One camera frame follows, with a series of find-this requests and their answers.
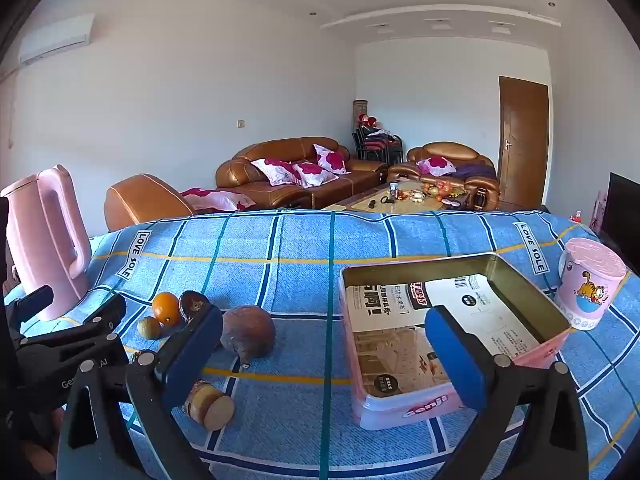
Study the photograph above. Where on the wooden coffee table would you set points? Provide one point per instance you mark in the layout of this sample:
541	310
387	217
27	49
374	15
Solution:
360	202

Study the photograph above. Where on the white air conditioner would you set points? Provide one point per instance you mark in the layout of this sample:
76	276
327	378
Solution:
55	40

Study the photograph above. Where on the black television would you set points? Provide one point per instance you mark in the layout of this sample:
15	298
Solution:
622	215

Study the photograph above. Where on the large round purple-brown fruit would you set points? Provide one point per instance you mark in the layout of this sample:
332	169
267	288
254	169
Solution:
250	330

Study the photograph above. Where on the white pillow with red flowers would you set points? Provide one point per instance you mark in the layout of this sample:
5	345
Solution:
436	165
331	159
275	172
315	174

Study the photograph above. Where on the printed paper sheet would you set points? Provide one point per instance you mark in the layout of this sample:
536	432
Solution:
390	340

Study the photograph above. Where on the plate of mixed fruit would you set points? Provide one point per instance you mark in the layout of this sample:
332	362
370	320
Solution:
442	191

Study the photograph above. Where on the red plush toy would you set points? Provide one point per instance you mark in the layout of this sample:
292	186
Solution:
366	121

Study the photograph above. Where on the brown leather sofa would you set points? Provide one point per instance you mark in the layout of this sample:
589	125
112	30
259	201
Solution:
280	150

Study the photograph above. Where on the stack of dark chairs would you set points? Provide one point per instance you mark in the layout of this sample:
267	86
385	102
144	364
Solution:
377	147

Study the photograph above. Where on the dark wrinkled passion fruit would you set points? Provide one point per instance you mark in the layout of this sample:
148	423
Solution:
192	302

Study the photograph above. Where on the person's left hand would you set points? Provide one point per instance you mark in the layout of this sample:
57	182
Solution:
40	460

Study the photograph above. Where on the orange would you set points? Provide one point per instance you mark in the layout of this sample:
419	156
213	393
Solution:
166	308

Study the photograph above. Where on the pink electric kettle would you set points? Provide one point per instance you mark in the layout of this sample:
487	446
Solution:
40	240

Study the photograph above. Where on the brown leather armchair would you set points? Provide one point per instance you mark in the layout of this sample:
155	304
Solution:
140	200
450	150

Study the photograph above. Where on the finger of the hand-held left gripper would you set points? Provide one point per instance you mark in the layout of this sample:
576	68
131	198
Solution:
30	307
75	332

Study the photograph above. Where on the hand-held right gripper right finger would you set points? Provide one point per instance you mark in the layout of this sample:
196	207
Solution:
455	355

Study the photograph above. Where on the blue checked tablecloth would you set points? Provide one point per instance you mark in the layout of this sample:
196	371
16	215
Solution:
280	280

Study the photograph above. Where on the brown wooden door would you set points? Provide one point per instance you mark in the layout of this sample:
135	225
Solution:
522	140

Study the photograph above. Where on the tall woven vase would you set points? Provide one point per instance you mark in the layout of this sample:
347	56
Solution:
360	110

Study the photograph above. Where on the pink cartoon cat cup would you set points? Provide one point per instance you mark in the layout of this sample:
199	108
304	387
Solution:
585	285

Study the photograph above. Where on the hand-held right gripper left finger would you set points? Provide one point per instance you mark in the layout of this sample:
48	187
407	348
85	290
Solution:
190	355

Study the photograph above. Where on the pink tin box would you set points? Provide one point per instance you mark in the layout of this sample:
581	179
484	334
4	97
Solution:
380	410

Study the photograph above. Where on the purple cloth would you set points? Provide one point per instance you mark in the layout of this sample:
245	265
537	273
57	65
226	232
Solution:
475	171

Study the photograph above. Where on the small red ornament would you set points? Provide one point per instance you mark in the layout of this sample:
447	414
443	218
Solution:
576	216

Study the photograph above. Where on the brown kiwi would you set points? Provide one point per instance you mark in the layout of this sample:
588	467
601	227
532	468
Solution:
149	327

